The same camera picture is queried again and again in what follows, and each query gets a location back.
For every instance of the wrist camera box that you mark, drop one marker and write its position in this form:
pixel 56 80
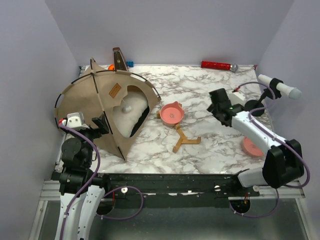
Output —
pixel 236 97
pixel 74 121

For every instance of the brown wooden metronome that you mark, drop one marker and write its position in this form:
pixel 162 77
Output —
pixel 119 61

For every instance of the tan pet tent fabric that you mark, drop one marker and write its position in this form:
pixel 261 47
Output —
pixel 96 93

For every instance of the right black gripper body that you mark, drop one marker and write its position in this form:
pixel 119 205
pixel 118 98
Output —
pixel 213 111

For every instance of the orange plastic cup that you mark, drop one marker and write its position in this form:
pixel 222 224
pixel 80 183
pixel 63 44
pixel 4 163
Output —
pixel 111 67

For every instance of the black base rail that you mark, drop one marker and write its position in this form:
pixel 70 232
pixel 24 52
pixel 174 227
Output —
pixel 168 191

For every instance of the wooden stand frame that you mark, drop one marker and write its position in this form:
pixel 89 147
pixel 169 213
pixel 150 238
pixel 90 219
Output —
pixel 183 140

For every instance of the pink cat-ear pet bowl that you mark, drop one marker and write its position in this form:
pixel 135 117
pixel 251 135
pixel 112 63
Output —
pixel 172 114

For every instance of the white fluffy pillow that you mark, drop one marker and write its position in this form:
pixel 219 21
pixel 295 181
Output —
pixel 127 114

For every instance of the blue small toy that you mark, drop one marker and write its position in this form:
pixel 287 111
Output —
pixel 130 64

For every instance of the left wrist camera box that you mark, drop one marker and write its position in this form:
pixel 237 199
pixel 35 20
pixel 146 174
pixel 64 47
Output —
pixel 74 121

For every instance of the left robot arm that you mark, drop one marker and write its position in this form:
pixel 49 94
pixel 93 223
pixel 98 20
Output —
pixel 81 189

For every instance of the red glitter toy microphone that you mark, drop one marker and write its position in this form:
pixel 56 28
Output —
pixel 219 66

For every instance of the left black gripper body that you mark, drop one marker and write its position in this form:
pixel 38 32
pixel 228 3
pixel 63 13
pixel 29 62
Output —
pixel 91 134

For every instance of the white microphone on mount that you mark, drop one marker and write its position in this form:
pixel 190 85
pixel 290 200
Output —
pixel 276 89

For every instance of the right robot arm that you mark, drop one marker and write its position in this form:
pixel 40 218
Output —
pixel 282 163

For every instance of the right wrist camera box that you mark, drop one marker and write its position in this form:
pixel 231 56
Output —
pixel 236 97

